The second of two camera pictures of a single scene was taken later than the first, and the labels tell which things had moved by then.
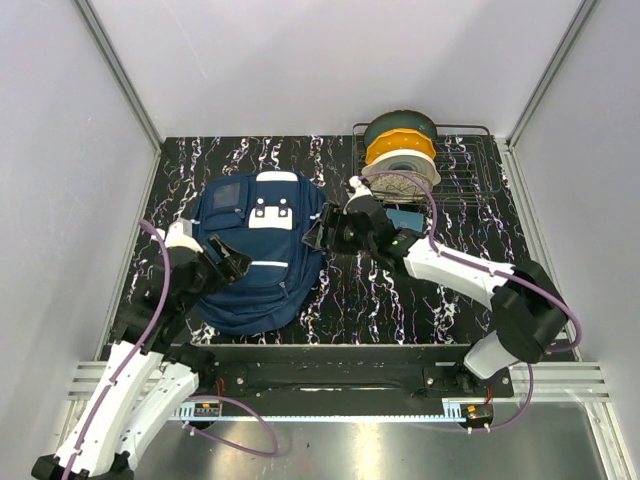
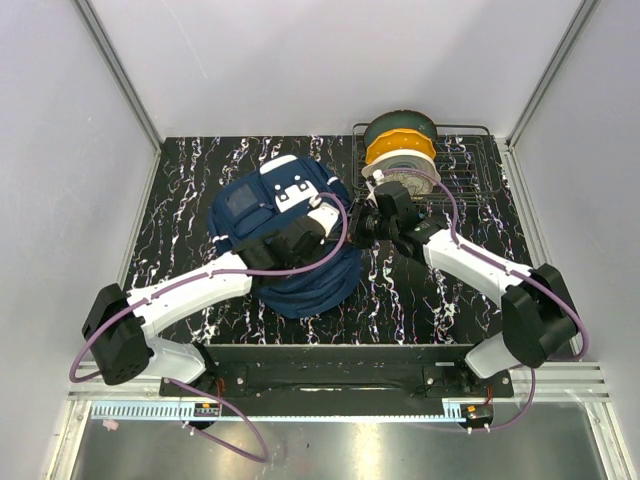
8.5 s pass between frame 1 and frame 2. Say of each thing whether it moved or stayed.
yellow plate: stayed
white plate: stayed
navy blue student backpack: moved
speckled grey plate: stayed
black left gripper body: moved
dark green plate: stayed
